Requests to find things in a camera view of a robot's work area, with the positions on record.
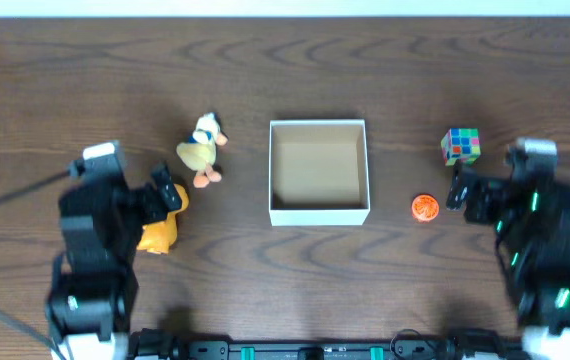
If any multicolour puzzle cube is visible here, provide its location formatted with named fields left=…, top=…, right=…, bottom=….
left=440, top=128, right=481, bottom=166

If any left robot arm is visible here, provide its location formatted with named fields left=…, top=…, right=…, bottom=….
left=45, top=159, right=182, bottom=359

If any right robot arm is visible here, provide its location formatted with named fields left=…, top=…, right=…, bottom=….
left=446, top=162, right=570, bottom=359

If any orange toy dinosaur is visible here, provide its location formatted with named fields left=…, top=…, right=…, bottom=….
left=137, top=184, right=189, bottom=254

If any orange round ball toy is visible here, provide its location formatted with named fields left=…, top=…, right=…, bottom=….
left=411, top=194, right=440, bottom=222

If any yellow plush duck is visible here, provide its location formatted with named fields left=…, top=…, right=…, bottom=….
left=176, top=112, right=229, bottom=188

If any white cardboard box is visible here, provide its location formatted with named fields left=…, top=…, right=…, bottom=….
left=268, top=119, right=371, bottom=226

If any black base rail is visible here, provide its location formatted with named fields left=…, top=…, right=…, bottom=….
left=125, top=329, right=532, bottom=360

